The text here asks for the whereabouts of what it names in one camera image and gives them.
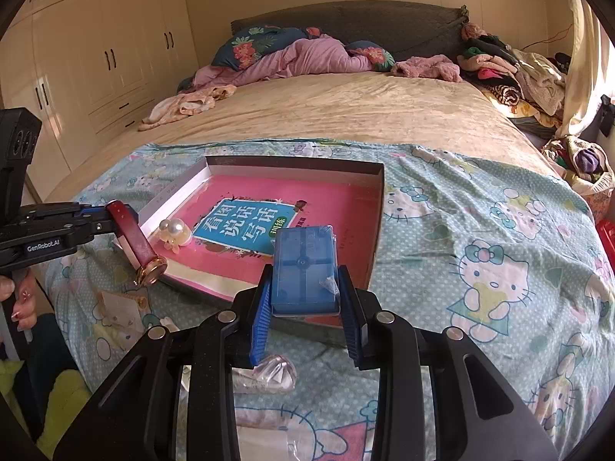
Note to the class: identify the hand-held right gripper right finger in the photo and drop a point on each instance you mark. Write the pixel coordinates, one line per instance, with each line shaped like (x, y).
(350, 319)

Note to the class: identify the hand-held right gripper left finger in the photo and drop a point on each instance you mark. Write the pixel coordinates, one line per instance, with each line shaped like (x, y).
(259, 319)

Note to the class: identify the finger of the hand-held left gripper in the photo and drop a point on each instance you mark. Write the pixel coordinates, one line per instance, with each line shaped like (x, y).
(103, 229)
(93, 211)

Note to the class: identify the crinkled clear plastic bag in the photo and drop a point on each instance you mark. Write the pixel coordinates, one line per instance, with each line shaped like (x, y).
(266, 374)

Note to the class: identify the blue plastic box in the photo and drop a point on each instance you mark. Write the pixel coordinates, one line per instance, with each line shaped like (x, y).
(305, 269)

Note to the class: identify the white earring card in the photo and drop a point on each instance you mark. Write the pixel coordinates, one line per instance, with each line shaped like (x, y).
(117, 312)

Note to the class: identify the grey cardboard box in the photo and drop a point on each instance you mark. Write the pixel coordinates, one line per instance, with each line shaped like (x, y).
(374, 211)

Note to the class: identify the person's left forearm green sleeve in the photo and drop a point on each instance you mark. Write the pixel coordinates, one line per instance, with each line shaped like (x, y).
(67, 394)

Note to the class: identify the person's left hand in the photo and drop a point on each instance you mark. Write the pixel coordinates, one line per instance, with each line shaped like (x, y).
(24, 305)

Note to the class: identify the pearl hair clip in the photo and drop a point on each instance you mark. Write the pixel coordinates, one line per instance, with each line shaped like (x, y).
(175, 233)

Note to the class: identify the pink book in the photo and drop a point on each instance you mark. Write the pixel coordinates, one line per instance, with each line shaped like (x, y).
(331, 206)

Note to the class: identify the cream wardrobe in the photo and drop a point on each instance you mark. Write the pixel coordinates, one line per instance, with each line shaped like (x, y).
(96, 33)

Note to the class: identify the pink cream crumpled clothes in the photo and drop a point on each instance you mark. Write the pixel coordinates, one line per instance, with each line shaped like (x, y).
(187, 103)

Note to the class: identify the cartoon cat printed blanket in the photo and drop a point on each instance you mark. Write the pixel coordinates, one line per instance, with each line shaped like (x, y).
(471, 201)

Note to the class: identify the beige bedspread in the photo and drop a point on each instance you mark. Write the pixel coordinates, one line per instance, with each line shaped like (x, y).
(336, 110)

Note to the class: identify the large floral pillow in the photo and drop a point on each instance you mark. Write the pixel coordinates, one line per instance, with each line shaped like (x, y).
(245, 45)

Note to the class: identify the pink fluffy garment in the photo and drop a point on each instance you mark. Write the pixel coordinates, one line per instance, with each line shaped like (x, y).
(427, 67)

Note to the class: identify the pink quilt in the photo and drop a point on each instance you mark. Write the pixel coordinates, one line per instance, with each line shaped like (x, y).
(312, 57)

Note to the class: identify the small floral pillow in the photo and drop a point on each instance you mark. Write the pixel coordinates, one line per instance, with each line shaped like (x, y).
(374, 55)

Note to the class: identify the red container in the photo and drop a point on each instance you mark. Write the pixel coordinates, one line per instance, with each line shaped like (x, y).
(606, 235)

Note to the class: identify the basket of clothes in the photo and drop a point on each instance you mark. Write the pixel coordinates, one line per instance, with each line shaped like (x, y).
(584, 161)

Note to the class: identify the pile of mixed clothes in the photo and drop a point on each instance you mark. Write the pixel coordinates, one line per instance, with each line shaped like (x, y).
(509, 72)

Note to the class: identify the grey bed headboard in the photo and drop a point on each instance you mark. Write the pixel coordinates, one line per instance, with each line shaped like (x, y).
(365, 24)

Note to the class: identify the black device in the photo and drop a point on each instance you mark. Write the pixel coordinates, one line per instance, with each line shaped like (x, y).
(608, 115)

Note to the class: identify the cream curtain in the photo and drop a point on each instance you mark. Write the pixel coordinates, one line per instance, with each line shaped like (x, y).
(584, 57)

